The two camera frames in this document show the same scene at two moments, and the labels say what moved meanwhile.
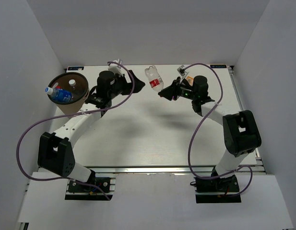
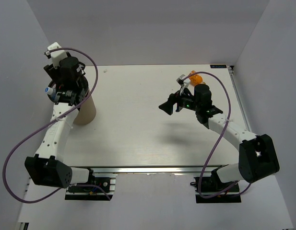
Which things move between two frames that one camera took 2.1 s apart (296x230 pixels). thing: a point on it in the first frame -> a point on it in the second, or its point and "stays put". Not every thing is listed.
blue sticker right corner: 223,66 stays put
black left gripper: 127,86 -> 52,72
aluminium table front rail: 162,169 stays put
